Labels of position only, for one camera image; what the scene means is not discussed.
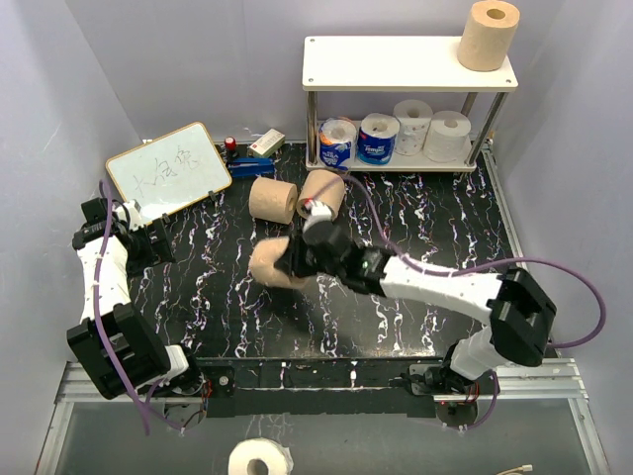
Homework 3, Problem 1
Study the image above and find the brown roll front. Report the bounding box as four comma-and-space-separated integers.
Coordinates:
457, 1, 520, 72
248, 237, 309, 289

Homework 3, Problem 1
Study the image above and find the brown roll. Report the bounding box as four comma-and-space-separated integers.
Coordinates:
248, 177, 298, 225
248, 237, 309, 289
457, 1, 520, 72
296, 169, 345, 220

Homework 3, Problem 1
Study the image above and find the light blue roll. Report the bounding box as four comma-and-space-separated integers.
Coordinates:
317, 117, 357, 170

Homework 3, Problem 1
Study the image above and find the blue Tempo roll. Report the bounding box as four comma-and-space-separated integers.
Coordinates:
357, 113, 400, 165

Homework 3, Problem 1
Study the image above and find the white patterned paper roll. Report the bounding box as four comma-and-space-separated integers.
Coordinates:
393, 99, 433, 156

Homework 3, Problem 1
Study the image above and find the plain white paper roll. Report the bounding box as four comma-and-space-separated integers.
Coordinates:
423, 111, 471, 163

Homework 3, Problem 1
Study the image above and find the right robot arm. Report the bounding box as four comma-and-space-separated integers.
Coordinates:
273, 221, 556, 393

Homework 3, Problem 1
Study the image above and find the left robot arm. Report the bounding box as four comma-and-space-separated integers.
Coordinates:
66, 198, 205, 400

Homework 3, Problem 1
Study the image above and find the white two-tier shelf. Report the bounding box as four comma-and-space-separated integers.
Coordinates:
302, 36, 518, 173

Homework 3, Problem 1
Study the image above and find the blue stapler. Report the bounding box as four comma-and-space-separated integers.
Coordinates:
226, 157, 275, 178

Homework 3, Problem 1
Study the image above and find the white green small box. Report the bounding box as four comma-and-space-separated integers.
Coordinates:
247, 129, 286, 158

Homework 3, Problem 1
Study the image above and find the red emergency stop button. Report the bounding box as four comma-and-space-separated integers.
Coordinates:
224, 137, 237, 153

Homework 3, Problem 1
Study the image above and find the white roll on floor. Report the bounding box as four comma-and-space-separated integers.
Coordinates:
227, 438, 294, 475

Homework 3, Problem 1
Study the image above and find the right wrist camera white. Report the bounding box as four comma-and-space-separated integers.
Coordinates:
303, 199, 334, 232

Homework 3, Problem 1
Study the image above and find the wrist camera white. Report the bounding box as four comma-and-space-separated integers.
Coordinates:
114, 200, 144, 232
303, 199, 334, 232

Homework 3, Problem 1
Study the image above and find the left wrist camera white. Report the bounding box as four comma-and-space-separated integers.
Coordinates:
114, 200, 144, 232

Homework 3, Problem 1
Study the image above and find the small whiteboard wooden frame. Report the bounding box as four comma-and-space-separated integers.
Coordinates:
106, 122, 232, 222

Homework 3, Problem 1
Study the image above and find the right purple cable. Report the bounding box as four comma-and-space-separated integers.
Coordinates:
306, 173, 607, 430

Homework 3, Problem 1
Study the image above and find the purple cable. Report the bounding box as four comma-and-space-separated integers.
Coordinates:
306, 173, 607, 430
93, 178, 187, 436

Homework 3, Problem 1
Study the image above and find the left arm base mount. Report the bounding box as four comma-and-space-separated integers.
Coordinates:
162, 355, 236, 412

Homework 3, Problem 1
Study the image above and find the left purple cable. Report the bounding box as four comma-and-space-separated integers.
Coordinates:
93, 178, 187, 436

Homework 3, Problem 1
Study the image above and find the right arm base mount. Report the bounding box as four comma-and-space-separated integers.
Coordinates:
389, 363, 500, 403

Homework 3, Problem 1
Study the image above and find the aluminium rail frame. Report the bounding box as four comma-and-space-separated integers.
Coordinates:
37, 138, 612, 475

